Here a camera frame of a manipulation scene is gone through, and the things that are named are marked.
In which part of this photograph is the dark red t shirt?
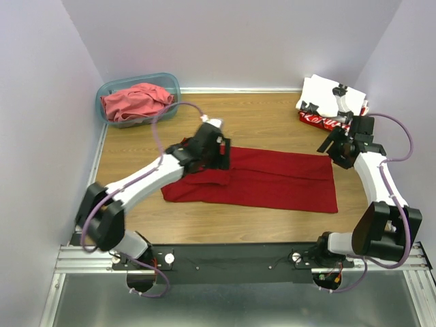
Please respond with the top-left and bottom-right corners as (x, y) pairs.
(161, 146), (338, 213)

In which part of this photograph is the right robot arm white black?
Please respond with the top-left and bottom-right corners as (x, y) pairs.
(313, 114), (422, 269)

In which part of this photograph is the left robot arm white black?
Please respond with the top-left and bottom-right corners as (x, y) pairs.
(76, 119), (230, 269)

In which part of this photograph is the folded red printed t shirt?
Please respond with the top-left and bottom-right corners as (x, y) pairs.
(298, 109), (351, 132)

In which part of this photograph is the folded white printed t shirt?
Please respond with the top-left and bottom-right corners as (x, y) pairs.
(296, 74), (369, 125)

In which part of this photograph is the teal plastic bin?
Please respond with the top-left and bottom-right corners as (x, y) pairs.
(95, 73), (181, 129)

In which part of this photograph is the pink t shirt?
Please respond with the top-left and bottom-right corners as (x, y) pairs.
(100, 83), (174, 123)

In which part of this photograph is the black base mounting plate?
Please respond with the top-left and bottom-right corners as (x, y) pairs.
(113, 242), (354, 285)

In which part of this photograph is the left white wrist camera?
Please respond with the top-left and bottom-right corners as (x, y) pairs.
(200, 114), (223, 129)

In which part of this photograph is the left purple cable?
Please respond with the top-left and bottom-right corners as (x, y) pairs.
(80, 101), (208, 253)

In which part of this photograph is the aluminium extrusion frame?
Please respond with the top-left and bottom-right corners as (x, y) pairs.
(41, 244), (435, 326)

